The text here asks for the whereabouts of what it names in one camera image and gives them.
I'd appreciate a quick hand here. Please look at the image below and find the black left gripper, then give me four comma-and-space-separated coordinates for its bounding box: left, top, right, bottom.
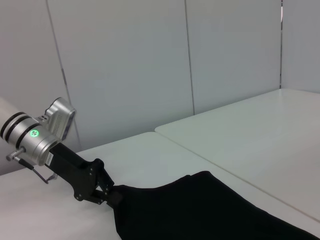
45, 141, 124, 210

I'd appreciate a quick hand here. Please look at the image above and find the black shirt with FREE print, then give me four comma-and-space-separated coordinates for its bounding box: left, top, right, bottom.
106, 170, 320, 240

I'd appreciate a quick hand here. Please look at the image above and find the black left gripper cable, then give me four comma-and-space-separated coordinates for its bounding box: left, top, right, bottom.
5, 146, 60, 186

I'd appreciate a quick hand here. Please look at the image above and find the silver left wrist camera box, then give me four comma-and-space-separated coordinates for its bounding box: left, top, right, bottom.
44, 96, 77, 140

